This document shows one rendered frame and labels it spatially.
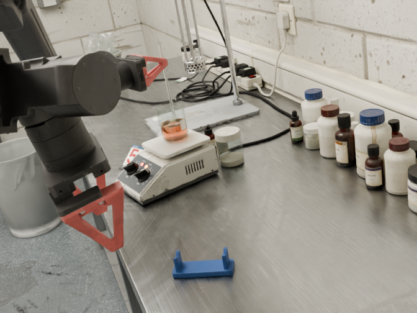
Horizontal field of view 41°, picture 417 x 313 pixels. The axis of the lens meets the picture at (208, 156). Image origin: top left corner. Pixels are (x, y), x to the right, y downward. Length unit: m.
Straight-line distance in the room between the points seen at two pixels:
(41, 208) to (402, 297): 2.22
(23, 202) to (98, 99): 2.31
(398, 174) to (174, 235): 0.43
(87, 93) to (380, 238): 0.61
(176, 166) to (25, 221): 1.75
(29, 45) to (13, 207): 1.96
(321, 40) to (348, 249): 0.74
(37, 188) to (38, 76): 2.30
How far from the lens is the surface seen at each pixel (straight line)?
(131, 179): 1.24
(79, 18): 3.57
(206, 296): 0.89
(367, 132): 1.13
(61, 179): 0.58
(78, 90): 0.51
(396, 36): 1.28
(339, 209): 1.07
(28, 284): 2.55
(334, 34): 1.49
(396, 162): 1.07
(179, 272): 0.94
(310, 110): 1.35
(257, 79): 1.83
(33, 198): 2.82
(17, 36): 0.91
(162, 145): 1.25
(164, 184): 1.20
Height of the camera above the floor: 1.27
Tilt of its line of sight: 23 degrees down
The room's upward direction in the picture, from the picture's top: 10 degrees counter-clockwise
